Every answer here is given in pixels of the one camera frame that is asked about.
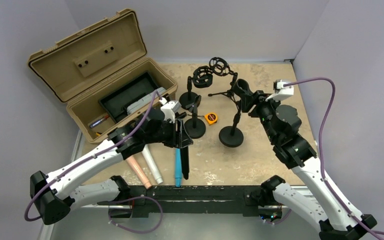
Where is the white grey-headed microphone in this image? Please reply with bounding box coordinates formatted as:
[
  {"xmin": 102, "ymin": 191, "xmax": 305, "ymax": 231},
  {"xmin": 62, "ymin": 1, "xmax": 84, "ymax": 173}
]
[{"xmin": 141, "ymin": 144, "xmax": 164, "ymax": 185}]

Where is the tan plastic tool case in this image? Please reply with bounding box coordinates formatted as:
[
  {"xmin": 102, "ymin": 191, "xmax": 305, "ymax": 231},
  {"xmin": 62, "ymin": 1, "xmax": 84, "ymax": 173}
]
[{"xmin": 27, "ymin": 8, "xmax": 178, "ymax": 144}]

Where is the grey box inside case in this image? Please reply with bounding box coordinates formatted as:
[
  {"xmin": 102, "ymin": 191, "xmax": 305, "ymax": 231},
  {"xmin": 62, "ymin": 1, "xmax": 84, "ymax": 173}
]
[{"xmin": 126, "ymin": 87, "xmax": 166, "ymax": 115}]

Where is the yellow tape measure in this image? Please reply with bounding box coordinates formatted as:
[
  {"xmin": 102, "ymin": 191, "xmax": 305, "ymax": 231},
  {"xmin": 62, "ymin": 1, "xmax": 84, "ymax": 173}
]
[{"xmin": 187, "ymin": 112, "xmax": 218, "ymax": 126}]

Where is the black microphone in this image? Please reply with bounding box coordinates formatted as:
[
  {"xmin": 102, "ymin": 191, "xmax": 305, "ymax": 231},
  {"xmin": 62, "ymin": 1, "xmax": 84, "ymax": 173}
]
[{"xmin": 180, "ymin": 146, "xmax": 190, "ymax": 180}]

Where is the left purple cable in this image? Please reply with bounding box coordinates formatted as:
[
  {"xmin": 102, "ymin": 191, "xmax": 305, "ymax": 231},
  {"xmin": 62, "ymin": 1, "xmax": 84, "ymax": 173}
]
[{"xmin": 24, "ymin": 90, "xmax": 163, "ymax": 222}]

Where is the black tripod shock-mount stand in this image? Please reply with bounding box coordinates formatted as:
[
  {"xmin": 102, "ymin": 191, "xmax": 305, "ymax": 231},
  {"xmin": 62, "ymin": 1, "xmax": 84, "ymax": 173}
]
[{"xmin": 207, "ymin": 56, "xmax": 241, "ymax": 112}]

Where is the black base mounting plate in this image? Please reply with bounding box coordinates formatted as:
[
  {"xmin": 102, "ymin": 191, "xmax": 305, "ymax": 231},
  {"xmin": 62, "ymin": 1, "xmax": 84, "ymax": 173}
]
[{"xmin": 98, "ymin": 185, "xmax": 289, "ymax": 221}]

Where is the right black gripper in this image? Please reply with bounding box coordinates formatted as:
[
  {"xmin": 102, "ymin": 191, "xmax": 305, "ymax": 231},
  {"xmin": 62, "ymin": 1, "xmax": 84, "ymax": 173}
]
[{"xmin": 241, "ymin": 90, "xmax": 283, "ymax": 143}]

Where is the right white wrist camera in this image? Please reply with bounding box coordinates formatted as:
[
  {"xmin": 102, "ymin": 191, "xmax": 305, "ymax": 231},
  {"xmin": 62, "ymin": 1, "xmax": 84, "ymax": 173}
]
[{"xmin": 265, "ymin": 79, "xmax": 294, "ymax": 102}]

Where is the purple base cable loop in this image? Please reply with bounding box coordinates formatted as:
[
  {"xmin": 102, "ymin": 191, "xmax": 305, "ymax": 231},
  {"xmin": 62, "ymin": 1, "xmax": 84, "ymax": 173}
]
[{"xmin": 108, "ymin": 193, "xmax": 166, "ymax": 235}]

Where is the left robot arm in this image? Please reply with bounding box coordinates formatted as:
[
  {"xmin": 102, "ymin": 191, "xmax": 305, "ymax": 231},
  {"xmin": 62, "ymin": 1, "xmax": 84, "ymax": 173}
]
[{"xmin": 24, "ymin": 107, "xmax": 193, "ymax": 225}]

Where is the pink microphone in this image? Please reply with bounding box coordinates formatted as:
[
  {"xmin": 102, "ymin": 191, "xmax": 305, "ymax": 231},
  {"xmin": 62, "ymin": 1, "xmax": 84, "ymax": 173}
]
[{"xmin": 126, "ymin": 155, "xmax": 152, "ymax": 189}]

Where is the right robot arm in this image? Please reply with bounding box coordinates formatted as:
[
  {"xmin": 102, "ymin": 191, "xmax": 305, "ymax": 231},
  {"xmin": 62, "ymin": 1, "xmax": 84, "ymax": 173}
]
[{"xmin": 242, "ymin": 90, "xmax": 377, "ymax": 240}]

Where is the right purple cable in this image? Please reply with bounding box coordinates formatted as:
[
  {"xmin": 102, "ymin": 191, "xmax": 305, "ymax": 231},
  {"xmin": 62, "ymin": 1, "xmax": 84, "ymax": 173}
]
[{"xmin": 284, "ymin": 77, "xmax": 384, "ymax": 240}]

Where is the blue microphone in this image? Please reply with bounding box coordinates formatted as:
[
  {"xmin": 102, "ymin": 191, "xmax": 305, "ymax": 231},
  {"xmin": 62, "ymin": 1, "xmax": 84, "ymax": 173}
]
[{"xmin": 174, "ymin": 148, "xmax": 183, "ymax": 188}]

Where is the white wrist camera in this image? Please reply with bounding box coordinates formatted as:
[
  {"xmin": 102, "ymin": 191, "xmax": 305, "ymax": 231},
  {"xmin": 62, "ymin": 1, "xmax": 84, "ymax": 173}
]
[
  {"xmin": 159, "ymin": 97, "xmax": 181, "ymax": 123},
  {"xmin": 265, "ymin": 79, "xmax": 294, "ymax": 102}
]

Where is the black right-side clip stand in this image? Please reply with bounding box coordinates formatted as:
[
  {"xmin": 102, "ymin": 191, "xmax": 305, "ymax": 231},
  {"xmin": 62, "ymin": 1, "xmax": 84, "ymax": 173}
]
[{"xmin": 218, "ymin": 78, "xmax": 255, "ymax": 148}]

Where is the black round-base clip stand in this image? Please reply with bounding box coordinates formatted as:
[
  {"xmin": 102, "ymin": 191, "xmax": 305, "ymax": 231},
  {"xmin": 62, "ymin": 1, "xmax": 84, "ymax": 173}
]
[{"xmin": 184, "ymin": 95, "xmax": 206, "ymax": 139}]

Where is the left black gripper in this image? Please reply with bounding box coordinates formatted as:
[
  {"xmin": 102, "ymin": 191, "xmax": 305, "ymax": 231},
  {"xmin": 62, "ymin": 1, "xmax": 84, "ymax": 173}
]
[{"xmin": 144, "ymin": 116, "xmax": 192, "ymax": 148}]

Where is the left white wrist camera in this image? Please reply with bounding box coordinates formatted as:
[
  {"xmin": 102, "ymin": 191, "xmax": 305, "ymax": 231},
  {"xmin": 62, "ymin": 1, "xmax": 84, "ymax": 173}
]
[{"xmin": 159, "ymin": 97, "xmax": 181, "ymax": 123}]

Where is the black round-base shock-mount stand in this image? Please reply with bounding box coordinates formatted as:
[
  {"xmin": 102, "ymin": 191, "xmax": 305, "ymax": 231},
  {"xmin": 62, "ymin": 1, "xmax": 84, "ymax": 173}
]
[{"xmin": 178, "ymin": 66, "xmax": 213, "ymax": 110}]

